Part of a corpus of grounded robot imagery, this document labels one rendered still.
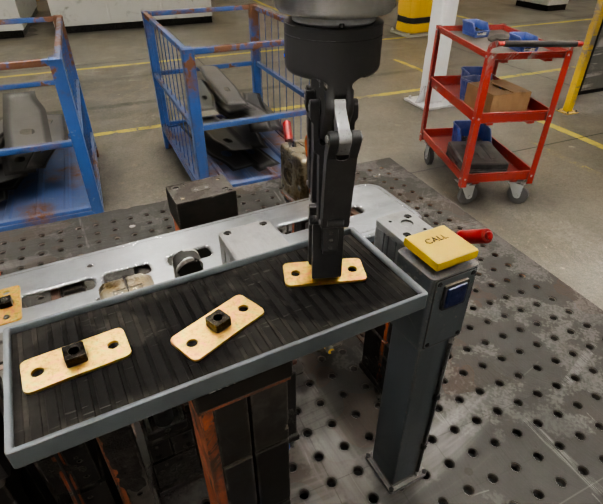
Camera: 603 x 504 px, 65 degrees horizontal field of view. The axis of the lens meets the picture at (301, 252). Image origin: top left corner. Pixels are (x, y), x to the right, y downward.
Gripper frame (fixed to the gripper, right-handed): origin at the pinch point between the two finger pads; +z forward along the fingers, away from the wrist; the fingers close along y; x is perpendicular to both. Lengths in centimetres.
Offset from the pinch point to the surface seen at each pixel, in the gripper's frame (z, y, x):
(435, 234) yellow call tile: 4.1, 5.6, -14.2
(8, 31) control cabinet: 111, 749, 331
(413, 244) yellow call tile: 4.1, 4.1, -11.0
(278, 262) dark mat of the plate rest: 4.1, 2.5, 4.6
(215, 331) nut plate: 3.7, -7.6, 11.0
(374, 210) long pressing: 20.1, 38.4, -16.8
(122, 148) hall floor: 120, 320, 100
